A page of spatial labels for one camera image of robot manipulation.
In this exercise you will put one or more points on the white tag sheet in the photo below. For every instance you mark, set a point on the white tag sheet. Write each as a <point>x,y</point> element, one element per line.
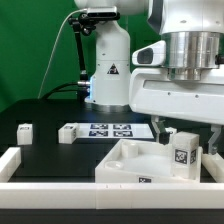
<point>117,130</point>

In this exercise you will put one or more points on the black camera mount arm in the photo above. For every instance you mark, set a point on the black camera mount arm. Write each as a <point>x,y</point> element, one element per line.
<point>82,25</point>

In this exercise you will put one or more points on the white U-shaped fence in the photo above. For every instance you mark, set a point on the white U-shaped fence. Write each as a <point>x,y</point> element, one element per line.
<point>101,196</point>

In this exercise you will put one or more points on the grey camera on mount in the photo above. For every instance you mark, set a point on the grey camera on mount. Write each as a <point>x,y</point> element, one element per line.
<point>102,13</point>

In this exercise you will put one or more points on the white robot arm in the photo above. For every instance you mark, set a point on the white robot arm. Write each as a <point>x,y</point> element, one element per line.
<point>181,76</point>

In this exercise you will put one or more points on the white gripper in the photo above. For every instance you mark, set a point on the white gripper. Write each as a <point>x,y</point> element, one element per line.
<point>152,92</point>

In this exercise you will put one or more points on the white square tabletop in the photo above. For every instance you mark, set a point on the white square tabletop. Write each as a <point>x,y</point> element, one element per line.
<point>131,161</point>

